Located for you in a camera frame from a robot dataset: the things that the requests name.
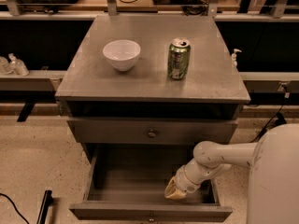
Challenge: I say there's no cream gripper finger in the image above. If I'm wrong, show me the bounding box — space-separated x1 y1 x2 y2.
164 177 176 197
166 188 186 200

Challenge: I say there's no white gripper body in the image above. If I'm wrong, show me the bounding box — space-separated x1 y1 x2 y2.
175 166 201 194

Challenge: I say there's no grey drawer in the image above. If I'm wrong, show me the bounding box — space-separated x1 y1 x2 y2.
70 144 232 222
67 118 237 145

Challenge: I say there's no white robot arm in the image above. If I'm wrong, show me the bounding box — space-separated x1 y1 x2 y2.
164 123 299 224

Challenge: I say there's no grey top drawer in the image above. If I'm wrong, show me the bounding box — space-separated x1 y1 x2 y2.
67 118 237 145

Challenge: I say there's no grey drawer cabinet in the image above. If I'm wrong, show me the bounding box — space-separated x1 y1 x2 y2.
54 14 251 161

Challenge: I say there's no black stand leg right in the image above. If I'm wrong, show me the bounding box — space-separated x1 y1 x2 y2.
276 112 287 126

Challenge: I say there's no green soda can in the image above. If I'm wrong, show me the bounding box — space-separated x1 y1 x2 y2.
167 37 191 80

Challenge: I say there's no black bar on floor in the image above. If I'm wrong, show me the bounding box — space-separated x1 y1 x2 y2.
36 189 53 224

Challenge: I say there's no white pump bottle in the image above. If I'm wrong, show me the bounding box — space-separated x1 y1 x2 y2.
231 49 242 67

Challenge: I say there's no white ceramic bowl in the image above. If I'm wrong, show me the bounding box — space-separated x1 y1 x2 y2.
103 40 141 72

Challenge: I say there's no clear bottle on ledge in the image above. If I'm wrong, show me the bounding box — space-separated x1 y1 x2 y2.
8 53 29 76

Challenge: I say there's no clear container at edge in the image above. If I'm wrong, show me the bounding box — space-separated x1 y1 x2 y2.
0 57 12 75

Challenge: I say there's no black floor cable right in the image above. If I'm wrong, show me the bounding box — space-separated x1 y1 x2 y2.
250 91 291 143

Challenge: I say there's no black bracket leg left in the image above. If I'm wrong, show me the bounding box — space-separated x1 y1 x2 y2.
17 102 36 122

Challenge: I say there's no black cable bottom left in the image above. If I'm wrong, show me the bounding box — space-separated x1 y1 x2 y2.
0 192 30 224

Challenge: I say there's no black coiled cable shelf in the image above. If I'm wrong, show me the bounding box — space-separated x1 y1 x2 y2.
181 0 208 16

